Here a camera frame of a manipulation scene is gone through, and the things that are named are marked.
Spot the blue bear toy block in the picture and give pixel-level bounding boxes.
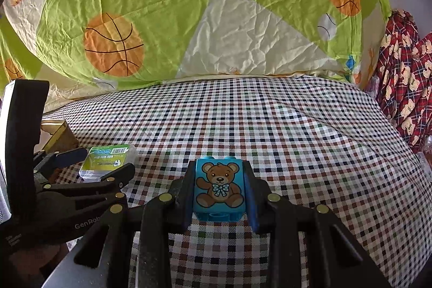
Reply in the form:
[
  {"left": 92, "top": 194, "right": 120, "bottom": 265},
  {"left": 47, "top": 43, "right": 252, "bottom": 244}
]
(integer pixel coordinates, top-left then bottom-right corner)
[{"left": 193, "top": 156, "right": 246, "bottom": 222}]

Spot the gold metal tin box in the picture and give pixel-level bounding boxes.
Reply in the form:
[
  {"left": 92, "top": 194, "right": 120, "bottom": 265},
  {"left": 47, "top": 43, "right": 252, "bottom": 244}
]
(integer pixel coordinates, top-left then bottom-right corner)
[{"left": 34, "top": 120, "right": 79, "bottom": 154}]

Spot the checkered tablecloth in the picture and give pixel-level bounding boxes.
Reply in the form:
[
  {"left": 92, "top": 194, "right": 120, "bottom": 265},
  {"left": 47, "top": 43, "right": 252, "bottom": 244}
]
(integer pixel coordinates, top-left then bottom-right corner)
[{"left": 48, "top": 77, "right": 431, "bottom": 287}]

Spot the basketball print bed sheet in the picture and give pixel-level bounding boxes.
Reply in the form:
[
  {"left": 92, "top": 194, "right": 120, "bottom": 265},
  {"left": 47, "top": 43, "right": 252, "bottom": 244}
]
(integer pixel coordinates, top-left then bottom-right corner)
[{"left": 1, "top": 0, "right": 391, "bottom": 110}]

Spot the green label clear plastic case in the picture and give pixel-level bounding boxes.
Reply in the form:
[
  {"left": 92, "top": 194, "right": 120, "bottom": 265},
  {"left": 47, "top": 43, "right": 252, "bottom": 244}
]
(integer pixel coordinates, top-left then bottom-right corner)
[{"left": 79, "top": 144, "right": 137, "bottom": 182}]

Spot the red bear print cloth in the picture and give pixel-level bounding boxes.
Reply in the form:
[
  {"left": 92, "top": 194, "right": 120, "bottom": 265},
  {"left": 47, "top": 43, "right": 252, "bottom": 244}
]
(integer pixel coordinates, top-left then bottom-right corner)
[{"left": 375, "top": 10, "right": 431, "bottom": 153}]

